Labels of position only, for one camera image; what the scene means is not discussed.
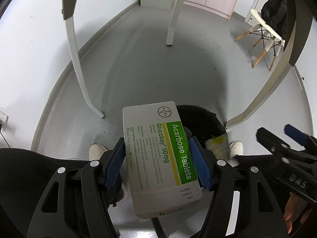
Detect white green medicine box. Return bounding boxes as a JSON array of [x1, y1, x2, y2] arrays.
[[122, 102, 202, 219]]

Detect black trash bin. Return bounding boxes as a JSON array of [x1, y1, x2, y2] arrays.
[[176, 105, 227, 150]]

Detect person's right hand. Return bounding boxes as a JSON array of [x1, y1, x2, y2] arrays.
[[284, 192, 312, 234]]

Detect white right shoe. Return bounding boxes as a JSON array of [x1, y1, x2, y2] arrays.
[[227, 141, 243, 167]]

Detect white shoe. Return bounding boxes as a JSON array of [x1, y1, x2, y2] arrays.
[[89, 143, 107, 161], [227, 141, 243, 167]]

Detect yellow silver snack wrapper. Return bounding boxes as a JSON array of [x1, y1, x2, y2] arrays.
[[205, 133, 230, 161]]

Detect white left shoe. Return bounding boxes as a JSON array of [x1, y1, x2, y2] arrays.
[[89, 143, 107, 161]]

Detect white chair wooden legs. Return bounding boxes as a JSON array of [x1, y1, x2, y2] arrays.
[[234, 9, 285, 71]]

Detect black backpack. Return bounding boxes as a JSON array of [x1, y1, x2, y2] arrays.
[[261, 0, 287, 39]]

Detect round wooden table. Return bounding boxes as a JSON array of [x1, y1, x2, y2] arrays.
[[62, 0, 316, 128]]

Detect wall socket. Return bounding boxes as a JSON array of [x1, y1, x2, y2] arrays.
[[0, 112, 9, 130]]

